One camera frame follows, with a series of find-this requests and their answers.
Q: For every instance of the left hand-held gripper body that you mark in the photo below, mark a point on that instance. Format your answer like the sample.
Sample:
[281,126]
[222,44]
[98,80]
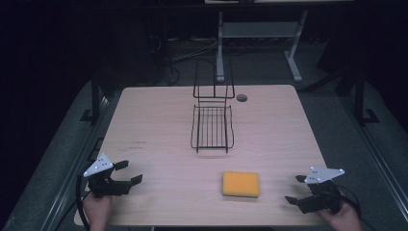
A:
[101,186]

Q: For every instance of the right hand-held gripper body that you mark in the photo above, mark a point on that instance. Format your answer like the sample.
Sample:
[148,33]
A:
[324,197]

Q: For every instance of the yellow sponge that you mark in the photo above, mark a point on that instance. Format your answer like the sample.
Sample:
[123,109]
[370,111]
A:
[240,183]

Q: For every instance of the person's left hand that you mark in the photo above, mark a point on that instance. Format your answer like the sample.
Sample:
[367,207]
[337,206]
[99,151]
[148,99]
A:
[97,211]

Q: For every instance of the person's right hand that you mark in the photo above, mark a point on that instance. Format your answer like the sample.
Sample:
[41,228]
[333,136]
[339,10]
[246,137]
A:
[344,221]

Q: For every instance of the round table grommet hole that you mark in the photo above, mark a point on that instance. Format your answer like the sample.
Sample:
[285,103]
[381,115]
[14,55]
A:
[242,98]

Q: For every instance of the grey metal stand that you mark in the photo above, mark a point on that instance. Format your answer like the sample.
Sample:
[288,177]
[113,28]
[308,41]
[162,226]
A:
[256,29]

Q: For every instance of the aluminium frame rail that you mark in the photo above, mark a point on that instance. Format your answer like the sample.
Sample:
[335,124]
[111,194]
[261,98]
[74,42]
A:
[381,160]
[69,179]

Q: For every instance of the black metal post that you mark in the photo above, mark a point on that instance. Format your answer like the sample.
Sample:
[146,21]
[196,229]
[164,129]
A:
[359,96]
[95,96]

